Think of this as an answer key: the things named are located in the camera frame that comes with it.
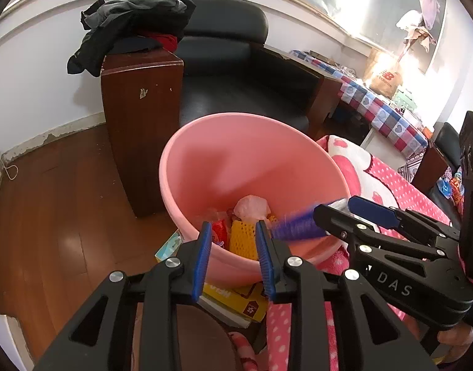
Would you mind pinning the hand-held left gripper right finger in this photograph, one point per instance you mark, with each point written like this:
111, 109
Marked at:
264, 262

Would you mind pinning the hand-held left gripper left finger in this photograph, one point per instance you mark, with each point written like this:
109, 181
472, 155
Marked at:
203, 251

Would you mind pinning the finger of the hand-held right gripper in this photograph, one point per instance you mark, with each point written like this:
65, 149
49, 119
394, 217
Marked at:
337, 220
375, 210

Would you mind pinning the yellow foam net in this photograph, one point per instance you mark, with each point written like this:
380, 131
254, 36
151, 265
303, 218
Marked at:
242, 239

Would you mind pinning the blue purple wrapper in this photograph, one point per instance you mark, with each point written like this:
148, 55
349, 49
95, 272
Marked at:
298, 226

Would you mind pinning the pale pink bag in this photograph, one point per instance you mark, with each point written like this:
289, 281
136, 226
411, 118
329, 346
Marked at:
251, 206

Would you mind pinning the pink plastic basin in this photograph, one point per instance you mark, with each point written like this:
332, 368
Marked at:
228, 162

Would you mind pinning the pink polka dot blanket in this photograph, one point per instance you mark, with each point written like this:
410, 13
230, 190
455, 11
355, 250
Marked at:
395, 193

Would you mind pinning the yellow box under basin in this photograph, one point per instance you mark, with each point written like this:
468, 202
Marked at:
228, 297

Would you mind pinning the white table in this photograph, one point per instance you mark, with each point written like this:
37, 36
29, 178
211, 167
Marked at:
368, 139

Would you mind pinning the blue snack packet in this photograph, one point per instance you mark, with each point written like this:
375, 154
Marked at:
445, 187

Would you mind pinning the colourful snack packet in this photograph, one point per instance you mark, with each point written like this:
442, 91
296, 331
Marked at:
458, 189

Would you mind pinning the pink striped cloth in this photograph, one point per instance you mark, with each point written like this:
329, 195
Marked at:
244, 351

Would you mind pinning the orange box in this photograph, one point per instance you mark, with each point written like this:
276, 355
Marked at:
426, 131

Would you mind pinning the checkered tablecloth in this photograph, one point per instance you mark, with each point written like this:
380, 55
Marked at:
383, 116

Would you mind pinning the small black leather armchair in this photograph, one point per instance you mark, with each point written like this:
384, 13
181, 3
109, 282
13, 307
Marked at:
447, 139

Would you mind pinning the pale green box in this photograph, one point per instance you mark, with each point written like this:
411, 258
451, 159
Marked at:
405, 102

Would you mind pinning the brown paper bag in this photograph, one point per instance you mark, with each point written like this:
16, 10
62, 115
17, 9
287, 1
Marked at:
385, 79

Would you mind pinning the black leather armchair wooden sides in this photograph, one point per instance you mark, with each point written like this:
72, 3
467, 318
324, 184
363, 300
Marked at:
236, 85

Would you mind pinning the hanging light clothes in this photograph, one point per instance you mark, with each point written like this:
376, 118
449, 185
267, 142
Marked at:
422, 19

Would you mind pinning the dark window pane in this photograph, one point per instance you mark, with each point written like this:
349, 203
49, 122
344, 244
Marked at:
387, 4

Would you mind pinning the pile of dark clothes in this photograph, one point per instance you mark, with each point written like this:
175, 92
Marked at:
116, 27

